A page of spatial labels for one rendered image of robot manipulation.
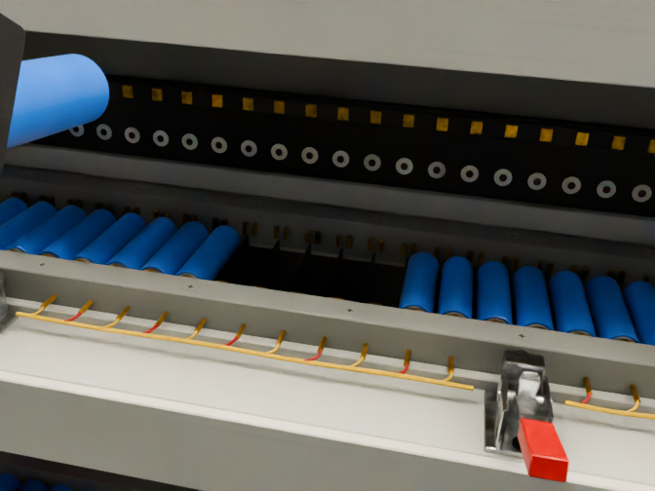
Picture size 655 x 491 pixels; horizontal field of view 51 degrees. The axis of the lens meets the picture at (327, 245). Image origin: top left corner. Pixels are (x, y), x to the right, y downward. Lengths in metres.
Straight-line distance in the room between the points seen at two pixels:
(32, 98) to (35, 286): 0.23
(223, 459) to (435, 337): 0.11
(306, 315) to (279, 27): 0.13
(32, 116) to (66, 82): 0.02
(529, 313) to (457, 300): 0.04
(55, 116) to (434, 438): 0.20
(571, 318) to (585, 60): 0.14
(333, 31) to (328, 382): 0.16
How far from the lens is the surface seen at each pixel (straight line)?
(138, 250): 0.41
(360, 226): 0.43
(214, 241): 0.41
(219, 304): 0.35
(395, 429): 0.31
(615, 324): 0.38
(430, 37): 0.30
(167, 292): 0.36
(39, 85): 0.17
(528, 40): 0.30
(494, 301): 0.37
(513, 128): 0.43
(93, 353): 0.36
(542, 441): 0.25
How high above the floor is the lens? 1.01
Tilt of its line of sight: 6 degrees down
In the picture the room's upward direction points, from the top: 7 degrees clockwise
